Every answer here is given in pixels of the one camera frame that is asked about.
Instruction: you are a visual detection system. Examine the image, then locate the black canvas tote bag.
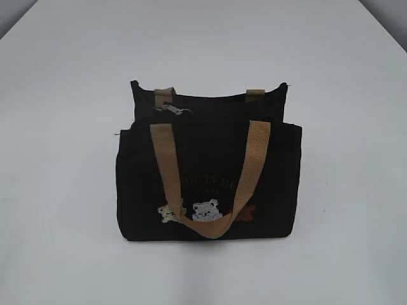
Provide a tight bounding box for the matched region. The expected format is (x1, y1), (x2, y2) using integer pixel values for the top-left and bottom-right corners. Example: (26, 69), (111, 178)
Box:
(115, 80), (302, 241)

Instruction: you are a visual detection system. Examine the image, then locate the silver zipper pull with ring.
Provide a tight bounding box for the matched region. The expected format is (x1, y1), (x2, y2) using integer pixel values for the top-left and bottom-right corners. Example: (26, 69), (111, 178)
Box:
(154, 104), (193, 116)

